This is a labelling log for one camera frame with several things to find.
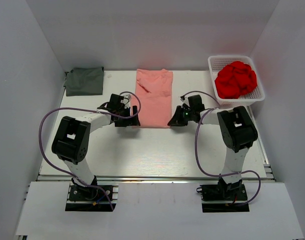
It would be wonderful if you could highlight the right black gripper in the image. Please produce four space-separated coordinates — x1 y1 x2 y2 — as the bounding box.
168 105 195 127

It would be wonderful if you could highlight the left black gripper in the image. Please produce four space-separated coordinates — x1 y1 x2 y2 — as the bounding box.
115 105 141 127

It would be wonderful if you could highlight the pink t shirt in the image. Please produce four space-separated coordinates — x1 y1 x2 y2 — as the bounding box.
131 68 173 129

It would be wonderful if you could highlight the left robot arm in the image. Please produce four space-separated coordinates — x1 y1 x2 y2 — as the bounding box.
51 91 142 200

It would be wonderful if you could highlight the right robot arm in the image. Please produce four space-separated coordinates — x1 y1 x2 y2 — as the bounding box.
167 94 258 200

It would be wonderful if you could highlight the folded green t shirt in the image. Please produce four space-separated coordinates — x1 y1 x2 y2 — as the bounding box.
63 66 105 97

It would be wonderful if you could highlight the white plastic basket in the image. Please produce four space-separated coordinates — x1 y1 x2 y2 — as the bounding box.
208 55 265 107

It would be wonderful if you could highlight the red t shirt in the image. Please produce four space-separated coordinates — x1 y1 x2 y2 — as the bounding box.
214 61 258 99

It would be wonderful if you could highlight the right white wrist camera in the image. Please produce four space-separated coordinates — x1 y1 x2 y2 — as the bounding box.
180 95 190 108

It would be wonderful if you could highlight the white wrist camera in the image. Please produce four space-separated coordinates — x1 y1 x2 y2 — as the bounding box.
180 95 190 108
121 93 131 101

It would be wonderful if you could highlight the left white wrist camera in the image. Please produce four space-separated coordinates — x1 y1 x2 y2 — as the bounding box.
121 93 131 101

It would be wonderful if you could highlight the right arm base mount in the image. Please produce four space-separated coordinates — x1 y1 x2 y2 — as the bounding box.
196 184 250 213

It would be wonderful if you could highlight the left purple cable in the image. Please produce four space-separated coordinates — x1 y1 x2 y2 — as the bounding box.
38 91 142 211

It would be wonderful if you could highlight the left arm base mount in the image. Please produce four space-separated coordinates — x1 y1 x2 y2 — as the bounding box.
65 184 118 212

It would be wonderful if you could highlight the aluminium rail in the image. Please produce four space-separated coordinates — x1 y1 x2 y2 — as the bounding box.
37 174 276 183

